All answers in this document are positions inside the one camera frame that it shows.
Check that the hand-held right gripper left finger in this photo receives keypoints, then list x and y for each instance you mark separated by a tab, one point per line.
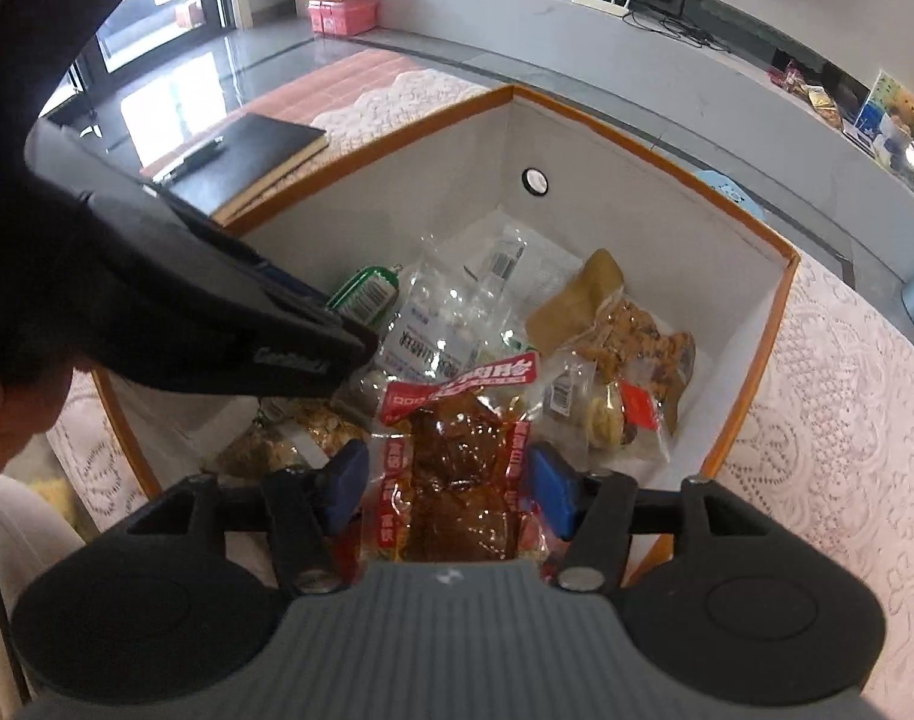
344	481

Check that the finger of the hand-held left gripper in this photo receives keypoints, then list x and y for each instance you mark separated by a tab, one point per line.
269	274

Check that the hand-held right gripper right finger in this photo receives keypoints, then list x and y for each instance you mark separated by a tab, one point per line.
551	489

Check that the clear orange snack packet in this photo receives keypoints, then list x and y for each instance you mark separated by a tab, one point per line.
314	431

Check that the small green snack packet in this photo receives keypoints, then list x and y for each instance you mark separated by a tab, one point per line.
363	298

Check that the clear candy packet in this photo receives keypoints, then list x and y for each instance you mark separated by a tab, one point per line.
614	414

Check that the braised meat packet red label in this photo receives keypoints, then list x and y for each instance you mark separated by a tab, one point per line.
449	465

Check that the gold label yellow snack packet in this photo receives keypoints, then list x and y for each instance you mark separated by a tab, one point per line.
614	322

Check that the grey barcode snack packet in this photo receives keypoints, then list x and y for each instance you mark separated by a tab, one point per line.
457	300

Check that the orange storage box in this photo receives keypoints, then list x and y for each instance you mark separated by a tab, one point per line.
652	240

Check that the person's left hand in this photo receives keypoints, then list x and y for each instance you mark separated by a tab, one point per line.
15	424

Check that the black notebook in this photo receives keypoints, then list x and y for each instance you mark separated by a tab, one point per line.
262	154

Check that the pink checked blanket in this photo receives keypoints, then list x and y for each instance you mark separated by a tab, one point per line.
314	86

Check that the pink boxes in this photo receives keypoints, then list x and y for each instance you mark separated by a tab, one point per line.
344	16

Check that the glass balcony door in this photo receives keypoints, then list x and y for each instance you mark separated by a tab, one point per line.
164	15

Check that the beige cloth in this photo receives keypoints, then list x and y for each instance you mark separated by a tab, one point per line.
22	547

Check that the white lace cloth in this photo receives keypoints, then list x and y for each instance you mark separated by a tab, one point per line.
839	427

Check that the white marble television console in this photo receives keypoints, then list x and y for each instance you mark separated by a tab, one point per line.
577	52

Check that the pile of snack bags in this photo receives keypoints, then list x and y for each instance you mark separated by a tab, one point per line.
805	88

